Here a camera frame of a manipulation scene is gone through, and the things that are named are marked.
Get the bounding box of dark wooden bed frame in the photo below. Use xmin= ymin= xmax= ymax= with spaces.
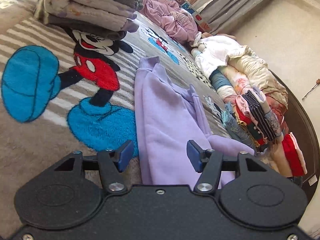
xmin=269 ymin=69 xmax=320 ymax=200

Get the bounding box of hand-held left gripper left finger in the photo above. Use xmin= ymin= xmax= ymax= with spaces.
xmin=50 ymin=140 xmax=134 ymax=194

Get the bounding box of stack of folded grey clothes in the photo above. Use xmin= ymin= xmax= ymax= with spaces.
xmin=34 ymin=0 xmax=153 ymax=40

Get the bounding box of printed cartoon blanket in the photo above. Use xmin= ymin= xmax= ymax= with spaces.
xmin=0 ymin=0 xmax=240 ymax=220

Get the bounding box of dried flower twig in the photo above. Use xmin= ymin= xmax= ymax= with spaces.
xmin=301 ymin=79 xmax=320 ymax=100

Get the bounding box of colourful alphabet board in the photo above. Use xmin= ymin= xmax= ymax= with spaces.
xmin=152 ymin=0 xmax=213 ymax=34

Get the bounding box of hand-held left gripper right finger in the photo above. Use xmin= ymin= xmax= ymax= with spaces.
xmin=187 ymin=140 xmax=269 ymax=195

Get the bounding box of white padded jacket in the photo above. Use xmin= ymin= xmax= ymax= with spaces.
xmin=191 ymin=32 xmax=253 ymax=79

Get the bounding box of grey curtain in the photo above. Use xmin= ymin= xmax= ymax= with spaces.
xmin=184 ymin=0 xmax=280 ymax=34

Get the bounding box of purple sweatshirt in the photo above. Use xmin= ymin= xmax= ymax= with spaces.
xmin=134 ymin=56 xmax=255 ymax=186

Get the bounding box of pink quilt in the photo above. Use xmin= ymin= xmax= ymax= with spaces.
xmin=139 ymin=0 xmax=203 ymax=43

